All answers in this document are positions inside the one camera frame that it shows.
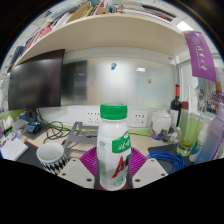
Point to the white wall power socket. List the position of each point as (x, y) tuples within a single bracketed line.
[(140, 118), (93, 117)]

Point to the white paper sheets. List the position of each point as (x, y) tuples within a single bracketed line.
[(13, 148)]

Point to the black computer monitor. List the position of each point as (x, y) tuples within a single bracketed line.
[(35, 80)]

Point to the black white checkered mug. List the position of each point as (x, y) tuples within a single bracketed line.
[(50, 155)]

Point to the tall clear green glass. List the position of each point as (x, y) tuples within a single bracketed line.
[(187, 133)]

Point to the white drink bottle green cap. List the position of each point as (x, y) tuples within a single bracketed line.
[(111, 133)]

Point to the grey metal laptop stand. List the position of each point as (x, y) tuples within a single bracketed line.
[(78, 136)]

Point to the white ceramic jar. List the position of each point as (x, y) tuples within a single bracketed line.
[(161, 123)]

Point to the beige shelf with books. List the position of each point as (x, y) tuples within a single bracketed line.
[(106, 31)]

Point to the small blue device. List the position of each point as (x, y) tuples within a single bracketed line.
[(33, 127)]

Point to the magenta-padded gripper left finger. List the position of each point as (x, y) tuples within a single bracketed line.
[(73, 173)]

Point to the purple hanging banner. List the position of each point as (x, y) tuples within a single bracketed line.
[(201, 56)]

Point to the dark wine bottle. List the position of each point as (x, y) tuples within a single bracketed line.
[(175, 110)]

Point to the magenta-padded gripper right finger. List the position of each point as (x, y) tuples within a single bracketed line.
[(149, 171)]

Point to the black desk mat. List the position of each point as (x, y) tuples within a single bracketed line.
[(30, 153)]

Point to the group photo poster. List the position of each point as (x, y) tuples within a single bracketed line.
[(213, 100)]

